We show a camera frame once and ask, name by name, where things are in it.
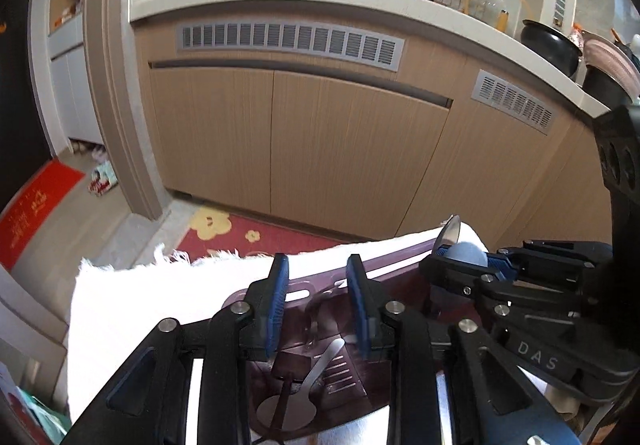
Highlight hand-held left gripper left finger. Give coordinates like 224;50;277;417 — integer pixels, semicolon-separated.
60;252;291;445

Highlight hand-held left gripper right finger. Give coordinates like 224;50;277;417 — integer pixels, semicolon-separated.
346;253;581;445

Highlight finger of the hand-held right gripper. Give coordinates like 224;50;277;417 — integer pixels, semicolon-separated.
419;249;592;322
486;239;614;277

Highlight purple plastic utensil bin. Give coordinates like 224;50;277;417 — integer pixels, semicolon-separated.
220;227;446;438

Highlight blue-grey plastic spoon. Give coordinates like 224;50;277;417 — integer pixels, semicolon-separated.
447;241;488;268

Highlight small metal spoon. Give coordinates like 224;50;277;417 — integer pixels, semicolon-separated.
436;214;463;248

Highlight large metal spoon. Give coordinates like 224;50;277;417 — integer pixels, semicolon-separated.
256;337;347;435

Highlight red floral floor rug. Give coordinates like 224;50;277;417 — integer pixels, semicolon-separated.
177;206;351;262

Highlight white textured table cloth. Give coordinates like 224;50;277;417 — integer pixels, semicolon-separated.
66;220;493;445

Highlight short grey vent grille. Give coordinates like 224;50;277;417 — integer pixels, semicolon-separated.
470;70;558;133

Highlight beige kitchen counter cabinet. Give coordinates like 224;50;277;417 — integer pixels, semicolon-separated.
127;0;626;246

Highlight black cooking pot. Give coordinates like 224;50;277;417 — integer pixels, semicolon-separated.
521;19;583;78

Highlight patterned slippers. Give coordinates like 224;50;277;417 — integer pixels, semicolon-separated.
87;148;120;197

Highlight yellow-rimmed glass lid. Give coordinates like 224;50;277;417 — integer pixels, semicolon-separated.
462;0;531;33

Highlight red doormat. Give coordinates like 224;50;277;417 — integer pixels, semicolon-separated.
0;160;87;272

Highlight long grey vent grille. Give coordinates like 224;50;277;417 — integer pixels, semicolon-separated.
175;20;406;73

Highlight white shoe cabinet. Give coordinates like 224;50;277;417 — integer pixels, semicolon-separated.
30;0;106;158

